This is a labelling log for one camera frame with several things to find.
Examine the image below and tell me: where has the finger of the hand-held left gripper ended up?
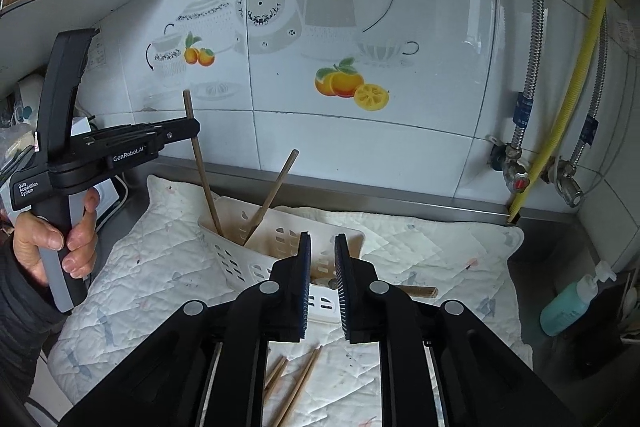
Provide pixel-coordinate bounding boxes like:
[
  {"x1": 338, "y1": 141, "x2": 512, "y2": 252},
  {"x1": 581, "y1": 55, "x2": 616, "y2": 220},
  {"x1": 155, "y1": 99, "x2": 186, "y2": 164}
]
[{"x1": 149, "y1": 116, "x2": 202, "y2": 151}]

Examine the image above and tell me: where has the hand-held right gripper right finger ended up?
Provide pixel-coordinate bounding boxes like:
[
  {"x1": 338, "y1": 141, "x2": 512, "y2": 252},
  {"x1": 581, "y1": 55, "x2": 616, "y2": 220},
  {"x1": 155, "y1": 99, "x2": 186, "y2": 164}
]
[{"x1": 334, "y1": 233, "x2": 581, "y2": 427}]

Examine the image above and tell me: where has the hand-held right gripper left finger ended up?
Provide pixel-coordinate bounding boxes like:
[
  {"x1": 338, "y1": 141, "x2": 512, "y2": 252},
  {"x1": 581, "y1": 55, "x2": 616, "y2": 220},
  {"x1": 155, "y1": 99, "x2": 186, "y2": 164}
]
[{"x1": 59, "y1": 231, "x2": 312, "y2": 427}]

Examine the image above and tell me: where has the wooden chopstick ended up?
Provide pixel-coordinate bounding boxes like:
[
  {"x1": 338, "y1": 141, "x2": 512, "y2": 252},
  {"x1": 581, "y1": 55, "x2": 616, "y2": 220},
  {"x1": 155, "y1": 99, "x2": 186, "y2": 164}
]
[
  {"x1": 280, "y1": 345, "x2": 324, "y2": 427},
  {"x1": 182, "y1": 90, "x2": 224, "y2": 239},
  {"x1": 242, "y1": 149, "x2": 300, "y2": 246},
  {"x1": 310, "y1": 276, "x2": 439, "y2": 300},
  {"x1": 271, "y1": 347, "x2": 319, "y2": 427},
  {"x1": 263, "y1": 355, "x2": 290, "y2": 404}
]

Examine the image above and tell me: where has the white plastic utensil basket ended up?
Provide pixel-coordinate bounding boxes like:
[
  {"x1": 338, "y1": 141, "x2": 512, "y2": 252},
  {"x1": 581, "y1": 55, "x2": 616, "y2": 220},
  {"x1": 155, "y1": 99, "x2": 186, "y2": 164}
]
[{"x1": 197, "y1": 196, "x2": 367, "y2": 327}]

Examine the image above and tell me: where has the person's left forearm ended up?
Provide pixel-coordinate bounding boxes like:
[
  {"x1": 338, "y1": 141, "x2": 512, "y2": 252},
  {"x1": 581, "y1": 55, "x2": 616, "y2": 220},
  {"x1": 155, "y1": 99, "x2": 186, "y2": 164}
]
[{"x1": 0, "y1": 227, "x2": 68, "y2": 413}]

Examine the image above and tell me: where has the person's left hand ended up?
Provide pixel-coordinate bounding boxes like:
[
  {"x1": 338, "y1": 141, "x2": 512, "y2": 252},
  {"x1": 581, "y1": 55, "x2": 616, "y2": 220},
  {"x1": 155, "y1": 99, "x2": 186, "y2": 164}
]
[{"x1": 14, "y1": 188, "x2": 101, "y2": 283}]

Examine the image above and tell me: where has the clear plastic bag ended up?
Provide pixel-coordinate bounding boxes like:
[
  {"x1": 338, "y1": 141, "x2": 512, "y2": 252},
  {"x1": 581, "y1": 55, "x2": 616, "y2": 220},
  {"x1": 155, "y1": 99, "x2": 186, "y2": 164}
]
[{"x1": 0, "y1": 121, "x2": 40, "y2": 188}]

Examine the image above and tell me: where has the white quilted mat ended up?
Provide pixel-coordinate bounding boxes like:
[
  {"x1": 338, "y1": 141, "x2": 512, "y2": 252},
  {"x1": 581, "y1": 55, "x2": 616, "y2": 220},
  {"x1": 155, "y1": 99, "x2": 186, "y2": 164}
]
[{"x1": 46, "y1": 174, "x2": 534, "y2": 427}]

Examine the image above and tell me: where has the green soap pump bottle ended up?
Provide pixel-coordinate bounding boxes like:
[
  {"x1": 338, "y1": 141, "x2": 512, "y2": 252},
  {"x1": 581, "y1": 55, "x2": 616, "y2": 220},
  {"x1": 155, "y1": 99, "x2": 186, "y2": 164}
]
[{"x1": 539, "y1": 260, "x2": 619, "y2": 337}]

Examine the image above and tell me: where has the plain metal valve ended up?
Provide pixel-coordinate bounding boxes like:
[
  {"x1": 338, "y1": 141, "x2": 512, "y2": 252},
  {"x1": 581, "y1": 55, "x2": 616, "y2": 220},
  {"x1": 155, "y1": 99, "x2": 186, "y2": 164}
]
[{"x1": 549, "y1": 156, "x2": 586, "y2": 208}]

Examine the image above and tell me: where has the white wall socket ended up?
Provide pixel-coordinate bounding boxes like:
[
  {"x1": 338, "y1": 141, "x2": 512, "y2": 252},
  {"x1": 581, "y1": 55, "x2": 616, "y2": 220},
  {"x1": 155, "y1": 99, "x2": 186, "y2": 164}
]
[{"x1": 90, "y1": 33, "x2": 109, "y2": 69}]

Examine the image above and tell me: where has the red-handled metal valve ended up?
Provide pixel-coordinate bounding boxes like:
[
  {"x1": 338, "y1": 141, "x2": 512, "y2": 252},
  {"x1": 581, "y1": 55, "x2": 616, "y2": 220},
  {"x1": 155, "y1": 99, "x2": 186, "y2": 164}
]
[{"x1": 487, "y1": 134, "x2": 532, "y2": 194}]

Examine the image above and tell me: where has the yellow gas hose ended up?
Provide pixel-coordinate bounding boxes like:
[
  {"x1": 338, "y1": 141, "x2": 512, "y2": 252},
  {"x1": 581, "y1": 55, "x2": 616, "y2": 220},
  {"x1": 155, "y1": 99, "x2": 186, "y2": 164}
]
[{"x1": 507, "y1": 0, "x2": 611, "y2": 226}]

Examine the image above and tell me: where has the short braided metal hose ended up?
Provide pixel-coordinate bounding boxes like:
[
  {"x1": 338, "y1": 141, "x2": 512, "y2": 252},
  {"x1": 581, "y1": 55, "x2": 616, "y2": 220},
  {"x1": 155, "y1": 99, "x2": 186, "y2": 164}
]
[{"x1": 569, "y1": 11, "x2": 610, "y2": 164}]

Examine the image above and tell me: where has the long braided metal hose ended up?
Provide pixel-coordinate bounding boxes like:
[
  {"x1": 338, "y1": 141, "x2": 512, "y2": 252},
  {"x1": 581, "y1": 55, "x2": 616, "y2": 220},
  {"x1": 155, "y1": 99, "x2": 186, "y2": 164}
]
[{"x1": 513, "y1": 0, "x2": 547, "y2": 148}]

